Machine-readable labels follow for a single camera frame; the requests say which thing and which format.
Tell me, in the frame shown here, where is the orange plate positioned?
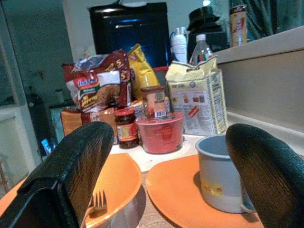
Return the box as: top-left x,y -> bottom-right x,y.
145,154 -> 265,228

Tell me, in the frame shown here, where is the clear plastic water bottle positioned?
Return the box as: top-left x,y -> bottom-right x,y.
190,33 -> 214,66

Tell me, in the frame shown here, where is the tall cream drink can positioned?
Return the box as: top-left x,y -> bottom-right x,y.
228,5 -> 248,48

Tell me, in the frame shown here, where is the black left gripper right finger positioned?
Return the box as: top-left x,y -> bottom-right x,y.
225,123 -> 304,228

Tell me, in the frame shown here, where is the spice jar brown lid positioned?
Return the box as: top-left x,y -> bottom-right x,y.
140,85 -> 167,119

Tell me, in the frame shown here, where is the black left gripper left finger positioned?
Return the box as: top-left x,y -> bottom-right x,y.
0,121 -> 115,228

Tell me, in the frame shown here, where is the orange bowl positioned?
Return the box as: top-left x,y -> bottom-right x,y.
0,153 -> 143,228

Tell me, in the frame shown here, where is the orange bread bag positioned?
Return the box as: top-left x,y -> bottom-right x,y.
60,106 -> 119,144

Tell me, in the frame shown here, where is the chili sauce jar red lid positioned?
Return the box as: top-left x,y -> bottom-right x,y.
114,108 -> 140,150

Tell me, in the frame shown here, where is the red instant noodle cup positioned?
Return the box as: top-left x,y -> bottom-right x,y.
134,111 -> 185,154

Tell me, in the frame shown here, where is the metal fork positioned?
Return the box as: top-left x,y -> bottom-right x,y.
85,190 -> 108,218

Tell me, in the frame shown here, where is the white spray bottle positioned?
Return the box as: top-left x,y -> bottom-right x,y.
170,26 -> 188,64

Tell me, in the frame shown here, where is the yellow snack bag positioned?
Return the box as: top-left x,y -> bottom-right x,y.
127,43 -> 160,101

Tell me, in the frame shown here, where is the black microwave oven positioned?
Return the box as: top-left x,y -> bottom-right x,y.
88,2 -> 171,69

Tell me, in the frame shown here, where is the grey mug with yellow print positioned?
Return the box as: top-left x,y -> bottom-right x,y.
195,134 -> 257,214

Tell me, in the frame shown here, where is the black appliance with hat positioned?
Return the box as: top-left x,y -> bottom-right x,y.
186,6 -> 229,63

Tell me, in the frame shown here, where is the red instant noodle multipack bag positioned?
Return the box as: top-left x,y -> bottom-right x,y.
62,49 -> 133,114

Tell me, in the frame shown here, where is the cream paper food bag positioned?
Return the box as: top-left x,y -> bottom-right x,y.
165,55 -> 229,137

